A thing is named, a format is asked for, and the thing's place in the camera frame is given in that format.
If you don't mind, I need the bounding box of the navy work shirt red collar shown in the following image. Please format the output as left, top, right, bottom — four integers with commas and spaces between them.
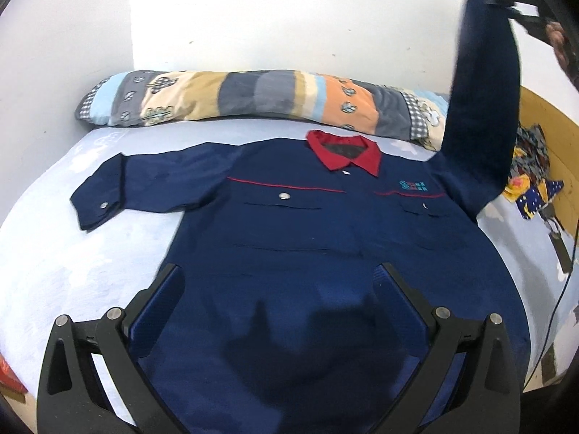
71, 0, 531, 433

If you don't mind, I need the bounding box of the person's right hand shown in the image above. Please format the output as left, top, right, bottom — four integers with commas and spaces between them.
546, 22, 576, 83

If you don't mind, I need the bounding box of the red object at bedside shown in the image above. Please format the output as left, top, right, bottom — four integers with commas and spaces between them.
0, 355, 28, 395

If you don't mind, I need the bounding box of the light blue bed sheet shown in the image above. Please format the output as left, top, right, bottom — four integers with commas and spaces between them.
1, 119, 578, 391

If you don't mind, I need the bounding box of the wooden headboard panel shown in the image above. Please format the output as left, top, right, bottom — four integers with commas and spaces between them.
519, 87, 579, 234

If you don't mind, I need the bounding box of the patchwork long pillow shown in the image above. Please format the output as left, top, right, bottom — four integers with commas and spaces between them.
75, 69, 449, 151

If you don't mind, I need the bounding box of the colourful patterned cloth pile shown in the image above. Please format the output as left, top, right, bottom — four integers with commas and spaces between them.
502, 123, 564, 220

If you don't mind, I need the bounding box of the dark strap on bed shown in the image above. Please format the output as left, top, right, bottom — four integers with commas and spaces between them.
540, 205, 575, 275

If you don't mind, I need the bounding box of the black cable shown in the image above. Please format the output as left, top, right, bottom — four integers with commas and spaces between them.
519, 220, 579, 389

